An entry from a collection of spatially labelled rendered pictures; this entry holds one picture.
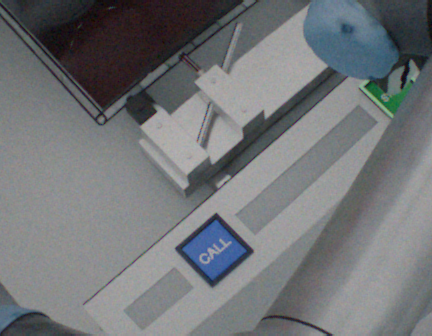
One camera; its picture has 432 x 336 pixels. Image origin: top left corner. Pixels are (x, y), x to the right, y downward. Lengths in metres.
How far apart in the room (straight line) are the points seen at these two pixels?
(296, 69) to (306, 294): 0.67
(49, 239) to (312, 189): 0.34
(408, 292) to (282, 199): 0.51
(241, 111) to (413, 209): 0.59
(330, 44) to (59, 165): 0.57
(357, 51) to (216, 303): 0.36
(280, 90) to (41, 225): 0.33
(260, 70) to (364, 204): 0.64
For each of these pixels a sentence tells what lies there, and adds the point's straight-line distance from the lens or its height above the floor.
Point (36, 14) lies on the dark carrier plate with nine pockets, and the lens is 1.20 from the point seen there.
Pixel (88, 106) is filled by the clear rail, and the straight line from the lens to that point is 1.11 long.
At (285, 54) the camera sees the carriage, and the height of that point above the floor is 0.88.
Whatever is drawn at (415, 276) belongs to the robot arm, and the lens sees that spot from 0.49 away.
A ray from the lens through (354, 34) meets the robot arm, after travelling 0.66.
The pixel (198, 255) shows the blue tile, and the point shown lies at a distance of 0.96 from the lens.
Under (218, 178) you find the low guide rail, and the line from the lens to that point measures 1.10.
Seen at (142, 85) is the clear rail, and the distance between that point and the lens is 1.11.
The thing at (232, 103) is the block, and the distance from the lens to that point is 1.08.
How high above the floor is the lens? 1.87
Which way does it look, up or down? 67 degrees down
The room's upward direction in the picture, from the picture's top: 11 degrees counter-clockwise
